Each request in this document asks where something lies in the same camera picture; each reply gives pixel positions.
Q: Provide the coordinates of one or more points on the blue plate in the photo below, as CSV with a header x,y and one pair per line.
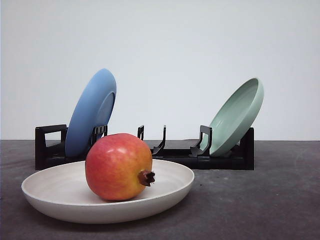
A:
x,y
93,107

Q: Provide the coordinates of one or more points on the white plate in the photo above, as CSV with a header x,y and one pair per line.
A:
x,y
63,194

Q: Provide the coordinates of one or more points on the mint green plate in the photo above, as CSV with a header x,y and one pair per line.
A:
x,y
234,117

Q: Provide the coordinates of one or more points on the red yellow pomegranate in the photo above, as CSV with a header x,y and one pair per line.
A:
x,y
118,165

